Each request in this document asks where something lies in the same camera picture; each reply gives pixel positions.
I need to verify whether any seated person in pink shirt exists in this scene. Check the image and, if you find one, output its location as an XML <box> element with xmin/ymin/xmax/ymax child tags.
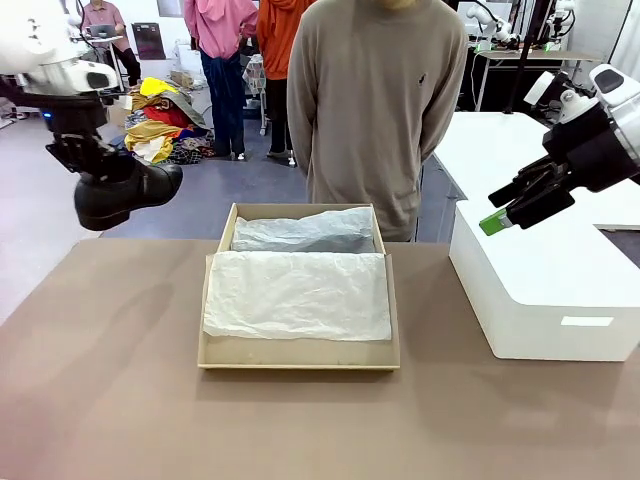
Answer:
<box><xmin>79</xmin><ymin>0</ymin><xmax>143</xmax><ymax>89</ymax></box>

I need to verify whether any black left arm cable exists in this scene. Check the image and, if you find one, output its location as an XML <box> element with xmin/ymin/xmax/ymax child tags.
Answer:
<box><xmin>0</xmin><ymin>78</ymin><xmax>54</xmax><ymax>110</ymax></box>

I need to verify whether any patterned fabric cart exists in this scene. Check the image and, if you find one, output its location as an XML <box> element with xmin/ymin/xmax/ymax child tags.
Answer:
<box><xmin>242</xmin><ymin>53</ymin><xmax>271</xmax><ymax>136</ymax></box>

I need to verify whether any colourful clothes pile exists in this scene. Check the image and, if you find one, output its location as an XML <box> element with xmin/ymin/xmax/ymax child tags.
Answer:
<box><xmin>122</xmin><ymin>76</ymin><xmax>216</xmax><ymax>166</ymax></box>

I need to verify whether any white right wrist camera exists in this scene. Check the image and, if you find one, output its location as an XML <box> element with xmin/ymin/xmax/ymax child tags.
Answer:
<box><xmin>523</xmin><ymin>69</ymin><xmax>600</xmax><ymax>125</ymax></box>

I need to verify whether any beige cardboard shoe box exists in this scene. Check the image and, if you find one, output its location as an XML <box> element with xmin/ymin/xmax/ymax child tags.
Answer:
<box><xmin>197</xmin><ymin>202</ymin><xmax>403</xmax><ymax>372</ymax></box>

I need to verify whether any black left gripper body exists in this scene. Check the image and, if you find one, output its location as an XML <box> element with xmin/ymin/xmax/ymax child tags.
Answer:
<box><xmin>45</xmin><ymin>94</ymin><xmax>109</xmax><ymax>147</ymax></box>

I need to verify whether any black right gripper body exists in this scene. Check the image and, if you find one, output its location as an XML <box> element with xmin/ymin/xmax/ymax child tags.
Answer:
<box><xmin>542</xmin><ymin>107</ymin><xmax>640</xmax><ymax>194</ymax></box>

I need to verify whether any black vertical pole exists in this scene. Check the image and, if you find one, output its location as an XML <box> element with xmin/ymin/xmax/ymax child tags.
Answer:
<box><xmin>507</xmin><ymin>0</ymin><xmax>549</xmax><ymax>114</ymax></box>

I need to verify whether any person in beige sweater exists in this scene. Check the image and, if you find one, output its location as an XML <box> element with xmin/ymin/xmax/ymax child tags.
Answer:
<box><xmin>287</xmin><ymin>0</ymin><xmax>470</xmax><ymax>243</ymax></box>

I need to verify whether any person in pink hoodie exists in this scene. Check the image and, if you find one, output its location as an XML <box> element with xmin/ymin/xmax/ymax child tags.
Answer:
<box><xmin>183</xmin><ymin>0</ymin><xmax>259</xmax><ymax>161</ymax></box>

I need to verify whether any person in orange hoodie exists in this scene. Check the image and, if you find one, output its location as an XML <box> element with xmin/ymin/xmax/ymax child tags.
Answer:
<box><xmin>256</xmin><ymin>0</ymin><xmax>319</xmax><ymax>167</ymax></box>

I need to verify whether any black leather strap shoe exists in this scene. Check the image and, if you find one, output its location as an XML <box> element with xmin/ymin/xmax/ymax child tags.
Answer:
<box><xmin>73</xmin><ymin>160</ymin><xmax>184</xmax><ymax>232</ymax></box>

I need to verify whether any white tissue paper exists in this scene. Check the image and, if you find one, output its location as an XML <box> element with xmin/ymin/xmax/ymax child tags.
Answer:
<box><xmin>203</xmin><ymin>208</ymin><xmax>393</xmax><ymax>342</ymax></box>

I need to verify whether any white rectangular label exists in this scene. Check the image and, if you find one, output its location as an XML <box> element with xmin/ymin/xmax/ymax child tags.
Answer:
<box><xmin>559</xmin><ymin>316</ymin><xmax>615</xmax><ymax>328</ymax></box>

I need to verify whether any black framed background table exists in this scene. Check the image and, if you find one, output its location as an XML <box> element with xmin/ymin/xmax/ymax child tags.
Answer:
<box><xmin>472</xmin><ymin>47</ymin><xmax>606</xmax><ymax>112</ymax></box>

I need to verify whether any background work table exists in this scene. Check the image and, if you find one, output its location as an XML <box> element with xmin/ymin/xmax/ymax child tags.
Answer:
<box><xmin>82</xmin><ymin>34</ymin><xmax>126</xmax><ymax>96</ymax></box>

